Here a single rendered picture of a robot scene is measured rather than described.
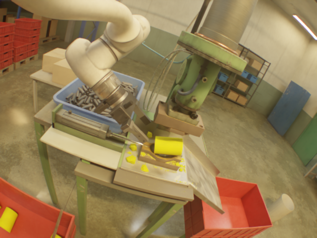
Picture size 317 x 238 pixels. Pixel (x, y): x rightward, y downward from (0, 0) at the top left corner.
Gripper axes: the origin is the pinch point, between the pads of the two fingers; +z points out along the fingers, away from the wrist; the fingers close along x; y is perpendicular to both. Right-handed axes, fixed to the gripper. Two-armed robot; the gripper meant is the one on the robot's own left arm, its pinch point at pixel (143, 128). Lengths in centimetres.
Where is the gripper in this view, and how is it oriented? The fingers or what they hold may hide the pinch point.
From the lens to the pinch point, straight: 60.2
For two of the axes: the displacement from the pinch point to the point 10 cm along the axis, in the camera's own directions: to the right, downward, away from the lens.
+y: 8.1, -4.8, -3.4
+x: 0.4, -5.3, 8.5
